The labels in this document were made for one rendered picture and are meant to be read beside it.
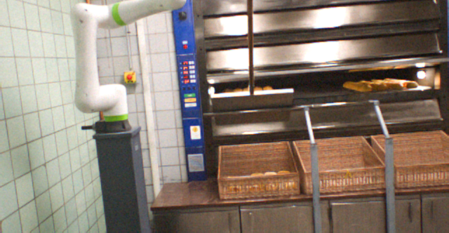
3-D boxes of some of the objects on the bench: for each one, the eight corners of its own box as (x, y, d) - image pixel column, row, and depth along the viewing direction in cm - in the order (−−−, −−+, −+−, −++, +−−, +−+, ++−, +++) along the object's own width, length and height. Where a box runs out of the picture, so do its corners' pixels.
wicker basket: (293, 174, 307) (291, 140, 304) (363, 168, 305) (363, 135, 302) (305, 195, 259) (302, 155, 256) (389, 189, 257) (387, 149, 254)
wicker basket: (221, 179, 310) (218, 145, 307) (290, 174, 308) (288, 140, 305) (218, 201, 262) (215, 161, 259) (301, 195, 260) (298, 155, 256)
